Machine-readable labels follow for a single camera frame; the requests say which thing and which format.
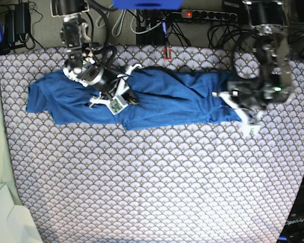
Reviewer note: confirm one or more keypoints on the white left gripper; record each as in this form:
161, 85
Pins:
249, 123

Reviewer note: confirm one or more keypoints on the black OpenArm base box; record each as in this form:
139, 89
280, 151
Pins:
293, 230

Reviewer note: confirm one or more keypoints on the fan-patterned table cloth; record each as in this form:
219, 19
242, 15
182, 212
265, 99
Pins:
190, 183

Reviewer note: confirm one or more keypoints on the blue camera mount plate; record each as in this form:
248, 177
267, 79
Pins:
148, 4

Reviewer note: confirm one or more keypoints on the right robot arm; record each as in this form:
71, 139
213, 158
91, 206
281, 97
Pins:
86, 63

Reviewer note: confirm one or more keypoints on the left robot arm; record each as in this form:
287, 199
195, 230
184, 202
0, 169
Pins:
249, 97

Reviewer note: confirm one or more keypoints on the red and grey table clamp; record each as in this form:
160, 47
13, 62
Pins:
167, 51

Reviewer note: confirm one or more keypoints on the black power adapter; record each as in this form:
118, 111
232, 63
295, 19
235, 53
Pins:
17, 23

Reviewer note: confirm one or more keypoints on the black power strip red switch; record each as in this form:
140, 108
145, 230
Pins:
208, 15

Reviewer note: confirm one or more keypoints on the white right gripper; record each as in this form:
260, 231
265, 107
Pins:
115, 94

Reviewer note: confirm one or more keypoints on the blue long-sleeve T-shirt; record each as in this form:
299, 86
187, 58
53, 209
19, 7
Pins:
166, 98

